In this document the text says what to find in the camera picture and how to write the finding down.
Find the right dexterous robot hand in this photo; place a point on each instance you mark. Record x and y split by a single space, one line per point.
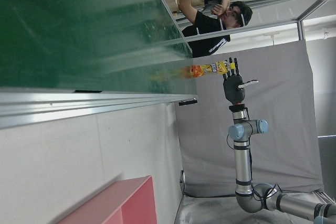
233 89

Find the yellow snack bag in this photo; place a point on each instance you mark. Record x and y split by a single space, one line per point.
207 69

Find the right silver UR5e arm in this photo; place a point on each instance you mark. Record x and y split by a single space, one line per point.
242 161

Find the pink plastic basket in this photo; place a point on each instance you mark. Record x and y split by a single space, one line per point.
131 203

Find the grey backdrop cloth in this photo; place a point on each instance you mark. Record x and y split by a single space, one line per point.
275 129

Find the person in black shirt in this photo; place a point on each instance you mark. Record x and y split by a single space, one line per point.
204 24

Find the green belt conveyor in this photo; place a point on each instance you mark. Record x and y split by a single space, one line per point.
65 24

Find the aluminium frame structure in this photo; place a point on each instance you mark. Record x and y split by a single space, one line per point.
262 28

